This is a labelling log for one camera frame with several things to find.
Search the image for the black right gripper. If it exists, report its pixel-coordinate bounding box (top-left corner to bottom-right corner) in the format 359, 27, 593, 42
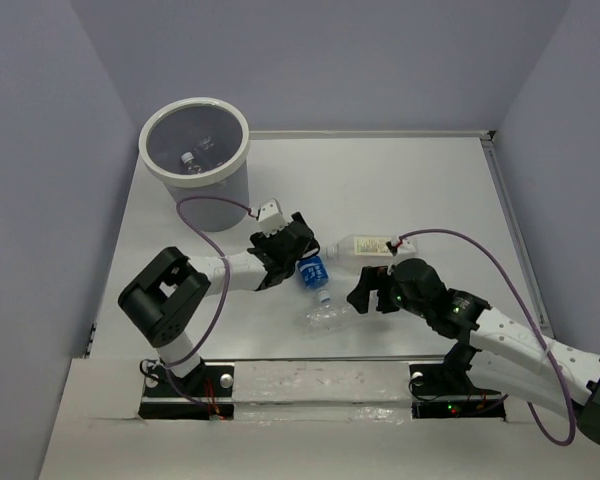
346, 264, 429, 319

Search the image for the clear bottle cream label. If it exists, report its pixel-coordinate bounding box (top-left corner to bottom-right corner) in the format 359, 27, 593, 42
323, 234, 418, 267

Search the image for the blue label bottle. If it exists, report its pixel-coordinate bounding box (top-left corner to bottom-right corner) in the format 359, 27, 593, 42
193, 135, 231, 173
297, 255, 331, 304

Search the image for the clear crushed bottle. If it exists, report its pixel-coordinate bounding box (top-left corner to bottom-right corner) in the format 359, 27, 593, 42
300, 302, 355, 337

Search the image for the blue label bottle front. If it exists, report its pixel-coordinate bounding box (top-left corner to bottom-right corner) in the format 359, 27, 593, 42
193, 135, 231, 173

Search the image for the clear unlabelled bottle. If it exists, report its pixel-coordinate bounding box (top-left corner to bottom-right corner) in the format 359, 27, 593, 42
180, 152, 205, 175

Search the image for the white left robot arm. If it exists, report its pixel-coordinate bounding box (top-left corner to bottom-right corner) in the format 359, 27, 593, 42
117, 212, 320, 395

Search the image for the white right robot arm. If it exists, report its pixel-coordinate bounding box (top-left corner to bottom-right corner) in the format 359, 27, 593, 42
347, 258, 600, 446

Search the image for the white round plastic bin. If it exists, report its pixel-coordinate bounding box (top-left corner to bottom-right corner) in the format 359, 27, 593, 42
138, 97, 250, 232

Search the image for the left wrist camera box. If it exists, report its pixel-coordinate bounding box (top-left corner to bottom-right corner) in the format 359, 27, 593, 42
256, 198, 288, 237

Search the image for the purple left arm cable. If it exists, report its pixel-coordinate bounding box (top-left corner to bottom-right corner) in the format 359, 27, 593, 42
164, 195, 254, 409

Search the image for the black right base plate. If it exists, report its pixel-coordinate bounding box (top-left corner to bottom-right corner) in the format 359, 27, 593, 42
408, 363, 506, 420

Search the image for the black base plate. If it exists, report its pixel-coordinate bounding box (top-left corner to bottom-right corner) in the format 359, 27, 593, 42
408, 363, 506, 420
138, 359, 235, 421

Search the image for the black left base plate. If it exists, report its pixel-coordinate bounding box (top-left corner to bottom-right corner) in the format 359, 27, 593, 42
138, 359, 235, 421

